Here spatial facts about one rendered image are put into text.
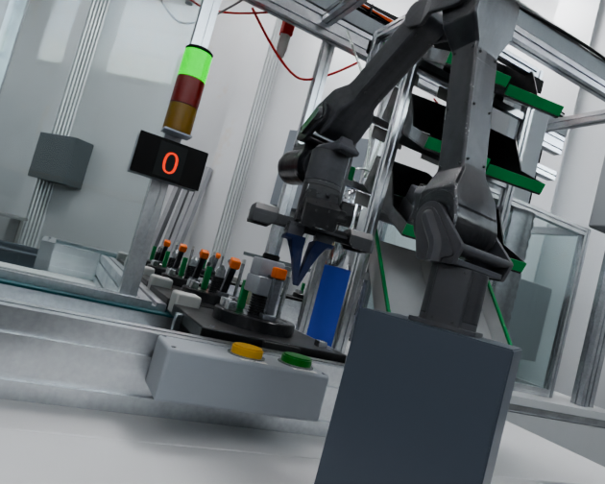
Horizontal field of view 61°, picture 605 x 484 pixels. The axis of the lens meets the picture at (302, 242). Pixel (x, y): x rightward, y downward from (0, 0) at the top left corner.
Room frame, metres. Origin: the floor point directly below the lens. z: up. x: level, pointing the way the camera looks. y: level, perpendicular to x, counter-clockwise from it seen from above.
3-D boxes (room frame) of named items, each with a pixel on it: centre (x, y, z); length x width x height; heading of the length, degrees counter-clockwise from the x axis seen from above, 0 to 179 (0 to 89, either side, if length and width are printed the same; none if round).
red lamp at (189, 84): (0.91, 0.27, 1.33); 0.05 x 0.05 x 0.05
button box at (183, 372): (0.65, 0.03, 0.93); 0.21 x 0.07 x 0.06; 115
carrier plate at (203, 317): (0.88, 0.05, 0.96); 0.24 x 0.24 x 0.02; 25
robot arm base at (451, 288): (0.52, -0.16, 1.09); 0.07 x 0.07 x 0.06; 63
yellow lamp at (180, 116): (0.91, 0.27, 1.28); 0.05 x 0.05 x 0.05
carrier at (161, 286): (1.11, 0.15, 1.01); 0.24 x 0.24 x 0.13; 25
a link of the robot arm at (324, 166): (0.76, -0.01, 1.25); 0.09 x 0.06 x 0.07; 33
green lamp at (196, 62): (0.91, 0.27, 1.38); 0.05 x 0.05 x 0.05
